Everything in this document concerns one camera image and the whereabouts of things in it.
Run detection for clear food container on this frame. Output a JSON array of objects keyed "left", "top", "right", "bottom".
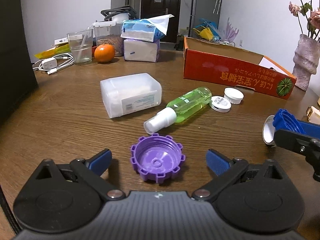
[{"left": 93, "top": 21, "right": 124, "bottom": 57}]

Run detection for black headset on container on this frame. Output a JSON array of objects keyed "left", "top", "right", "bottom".
[{"left": 100, "top": 5, "right": 137, "bottom": 21}]

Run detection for pink textured vase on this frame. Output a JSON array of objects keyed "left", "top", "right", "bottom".
[{"left": 292, "top": 34, "right": 319, "bottom": 91}]

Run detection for blue tissue pack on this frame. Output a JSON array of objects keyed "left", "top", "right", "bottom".
[{"left": 120, "top": 14, "right": 174, "bottom": 42}]

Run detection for dried pink roses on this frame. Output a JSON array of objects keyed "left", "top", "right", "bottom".
[{"left": 289, "top": 0, "right": 319, "bottom": 43}]

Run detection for orange cardboard box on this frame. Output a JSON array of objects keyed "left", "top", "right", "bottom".
[{"left": 183, "top": 37, "right": 297, "bottom": 100}]

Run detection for orange fruit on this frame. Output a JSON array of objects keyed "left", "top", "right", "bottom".
[{"left": 94, "top": 44, "right": 115, "bottom": 63}]

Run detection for clear plastic cup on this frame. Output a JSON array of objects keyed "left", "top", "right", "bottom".
[{"left": 67, "top": 29, "right": 93, "bottom": 64}]

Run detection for yellow bag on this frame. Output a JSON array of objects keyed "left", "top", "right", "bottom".
[{"left": 193, "top": 27, "right": 214, "bottom": 41}]

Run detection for dark wooden door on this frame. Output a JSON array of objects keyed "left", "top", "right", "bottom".
[{"left": 140, "top": 0, "right": 181, "bottom": 43}]

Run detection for white round flat disc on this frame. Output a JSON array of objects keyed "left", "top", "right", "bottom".
[{"left": 209, "top": 96, "right": 232, "bottom": 113}]

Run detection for white toothpick box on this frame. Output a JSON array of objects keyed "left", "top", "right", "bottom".
[{"left": 306, "top": 106, "right": 320, "bottom": 125}]

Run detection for white translucent plastic box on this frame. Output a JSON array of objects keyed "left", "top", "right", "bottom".
[{"left": 100, "top": 73, "right": 162, "bottom": 119}]

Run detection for yellow snack packet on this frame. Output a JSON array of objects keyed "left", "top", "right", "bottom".
[{"left": 34, "top": 43, "right": 71, "bottom": 60}]

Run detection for green spray bottle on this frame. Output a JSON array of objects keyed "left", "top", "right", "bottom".
[{"left": 144, "top": 87, "right": 212, "bottom": 134}]

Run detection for purple plastic jar lid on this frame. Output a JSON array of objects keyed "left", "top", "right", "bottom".
[{"left": 130, "top": 133, "right": 186, "bottom": 184}]

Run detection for blue plastic jar lid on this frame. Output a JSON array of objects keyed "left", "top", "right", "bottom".
[{"left": 272, "top": 109, "right": 320, "bottom": 139}]

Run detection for white charger with cable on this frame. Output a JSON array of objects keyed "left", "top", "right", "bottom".
[{"left": 33, "top": 53, "right": 75, "bottom": 75}]

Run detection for purple white tissue pack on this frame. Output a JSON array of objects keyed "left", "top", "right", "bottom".
[{"left": 124, "top": 39, "right": 160, "bottom": 62}]

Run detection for white ribbed bottle cap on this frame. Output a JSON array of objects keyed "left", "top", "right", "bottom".
[{"left": 224, "top": 87, "right": 244, "bottom": 105}]

